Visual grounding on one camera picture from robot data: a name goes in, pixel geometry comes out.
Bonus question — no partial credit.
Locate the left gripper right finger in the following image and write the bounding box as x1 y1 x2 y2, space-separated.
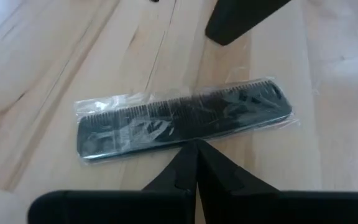
196 139 358 224

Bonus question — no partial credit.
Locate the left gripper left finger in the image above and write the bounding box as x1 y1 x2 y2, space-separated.
26 139 198 224

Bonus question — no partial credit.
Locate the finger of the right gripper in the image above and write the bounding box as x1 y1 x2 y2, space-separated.
204 0 291 47

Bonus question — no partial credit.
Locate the black comb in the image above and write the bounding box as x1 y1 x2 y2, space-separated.
74 76 301 164

